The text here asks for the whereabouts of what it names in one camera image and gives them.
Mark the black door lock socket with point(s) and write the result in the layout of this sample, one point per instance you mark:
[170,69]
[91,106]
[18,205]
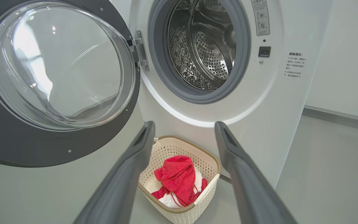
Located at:
[264,51]

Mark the perforated steel washer drum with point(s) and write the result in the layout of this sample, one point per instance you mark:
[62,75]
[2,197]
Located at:
[210,56]

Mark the metal door hinge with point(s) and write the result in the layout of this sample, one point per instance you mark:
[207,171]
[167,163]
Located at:
[141,49]

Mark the cream perforated laundry basket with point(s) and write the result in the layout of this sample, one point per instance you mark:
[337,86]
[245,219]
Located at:
[166,149]

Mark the grey warning sticker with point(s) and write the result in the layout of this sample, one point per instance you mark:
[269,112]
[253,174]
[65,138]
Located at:
[260,17]

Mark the red and white garment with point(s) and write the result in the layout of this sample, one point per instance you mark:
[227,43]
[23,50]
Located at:
[179,177]

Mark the grey rubber door gasket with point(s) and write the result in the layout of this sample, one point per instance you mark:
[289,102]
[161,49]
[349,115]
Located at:
[158,53]

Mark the white washing machine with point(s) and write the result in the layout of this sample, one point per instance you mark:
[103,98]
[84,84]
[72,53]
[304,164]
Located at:
[259,102]

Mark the round washing machine door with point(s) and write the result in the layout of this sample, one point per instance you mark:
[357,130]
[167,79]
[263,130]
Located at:
[11,146]

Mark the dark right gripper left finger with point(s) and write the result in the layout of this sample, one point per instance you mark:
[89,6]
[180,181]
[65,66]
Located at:
[126,180]

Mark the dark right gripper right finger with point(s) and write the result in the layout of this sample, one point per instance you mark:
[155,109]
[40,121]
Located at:
[247,186]

